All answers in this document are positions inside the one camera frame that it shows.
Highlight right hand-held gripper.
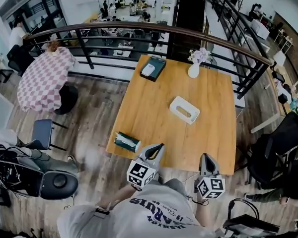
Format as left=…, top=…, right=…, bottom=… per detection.
left=196, top=153, right=225, bottom=200

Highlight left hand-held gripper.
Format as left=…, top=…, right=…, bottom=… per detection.
left=126, top=143, right=165, bottom=188

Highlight dark green tissue pack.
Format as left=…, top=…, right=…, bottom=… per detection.
left=114, top=131, right=142, bottom=153

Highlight white tissue box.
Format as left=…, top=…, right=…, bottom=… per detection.
left=169, top=96, right=201, bottom=125

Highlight person's right forearm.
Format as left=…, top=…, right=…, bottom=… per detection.
left=196, top=194, right=212, bottom=230

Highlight person's left forearm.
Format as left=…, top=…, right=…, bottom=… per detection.
left=98, top=182, right=140, bottom=210

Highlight wooden table with white legs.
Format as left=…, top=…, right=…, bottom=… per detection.
left=105, top=54, right=237, bottom=176

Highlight person's grey printed shirt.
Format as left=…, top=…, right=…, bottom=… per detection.
left=57, top=178, right=222, bottom=238

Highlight black flat device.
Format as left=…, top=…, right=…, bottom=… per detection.
left=223, top=214, right=281, bottom=237

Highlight black office chair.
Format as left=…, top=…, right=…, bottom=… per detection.
left=247, top=112, right=298, bottom=190

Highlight small white pouch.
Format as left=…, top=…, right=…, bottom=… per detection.
left=141, top=63, right=154, bottom=77

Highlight dark green tray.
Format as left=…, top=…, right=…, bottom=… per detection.
left=140, top=55, right=167, bottom=82

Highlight white vase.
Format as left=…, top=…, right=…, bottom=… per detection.
left=187, top=62, right=201, bottom=79

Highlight black chair with round hub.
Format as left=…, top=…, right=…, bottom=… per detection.
left=39, top=171, right=79, bottom=200

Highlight light wooden desk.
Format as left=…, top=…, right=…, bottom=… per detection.
left=250, top=68, right=298, bottom=133

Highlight pale purple flowers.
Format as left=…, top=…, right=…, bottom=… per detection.
left=188, top=47, right=212, bottom=64

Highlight blue-grey chair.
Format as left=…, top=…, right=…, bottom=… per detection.
left=31, top=119, right=68, bottom=151

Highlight white floor lamp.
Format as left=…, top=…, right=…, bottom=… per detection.
left=270, top=51, right=286, bottom=70

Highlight pink checkered tablecloth table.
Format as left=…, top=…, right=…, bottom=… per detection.
left=16, top=46, right=76, bottom=114

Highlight black railing with wooden handrail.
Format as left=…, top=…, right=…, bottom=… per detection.
left=24, top=21, right=274, bottom=100

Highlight black backpack rig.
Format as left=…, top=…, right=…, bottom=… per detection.
left=0, top=155, right=44, bottom=198

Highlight dried orange plant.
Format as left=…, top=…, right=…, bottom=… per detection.
left=46, top=40, right=60, bottom=57

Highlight black mesh chair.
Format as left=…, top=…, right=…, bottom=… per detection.
left=6, top=45, right=35, bottom=76

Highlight black looped cable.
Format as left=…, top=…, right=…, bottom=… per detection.
left=227, top=197, right=260, bottom=220

